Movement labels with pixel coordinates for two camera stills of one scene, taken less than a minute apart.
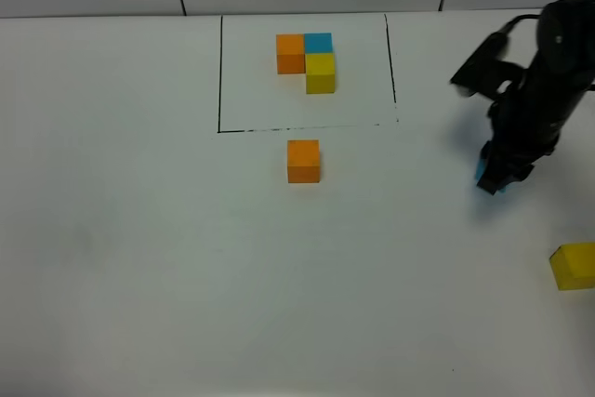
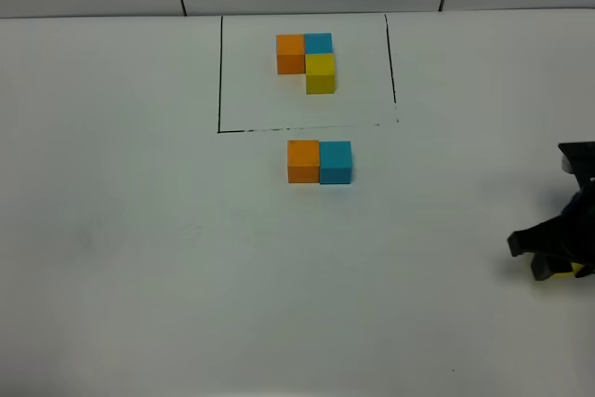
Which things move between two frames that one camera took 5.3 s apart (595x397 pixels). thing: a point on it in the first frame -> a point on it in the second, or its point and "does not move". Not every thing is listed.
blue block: (479, 171) -> (336, 166)
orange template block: (291, 54) does not move
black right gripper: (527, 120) -> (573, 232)
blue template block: (319, 43) does not move
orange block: (303, 157) does not move
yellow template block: (320, 72) does not move
